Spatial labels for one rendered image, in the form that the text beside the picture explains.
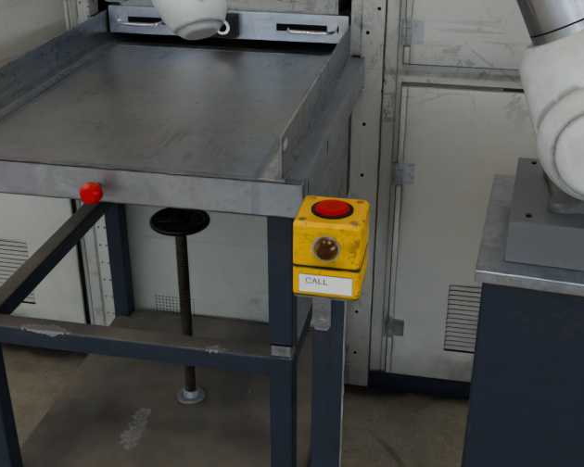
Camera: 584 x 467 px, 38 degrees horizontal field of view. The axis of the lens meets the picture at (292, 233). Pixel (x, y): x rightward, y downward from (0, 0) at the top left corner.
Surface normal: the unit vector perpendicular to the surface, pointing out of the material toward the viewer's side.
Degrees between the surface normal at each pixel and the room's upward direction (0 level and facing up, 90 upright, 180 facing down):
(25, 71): 90
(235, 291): 90
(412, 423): 0
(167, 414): 0
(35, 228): 90
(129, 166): 0
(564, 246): 90
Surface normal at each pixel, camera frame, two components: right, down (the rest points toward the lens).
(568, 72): -0.57, 0.18
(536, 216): -0.01, -0.91
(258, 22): -0.20, 0.44
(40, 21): 0.87, 0.22
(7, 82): 0.98, 0.09
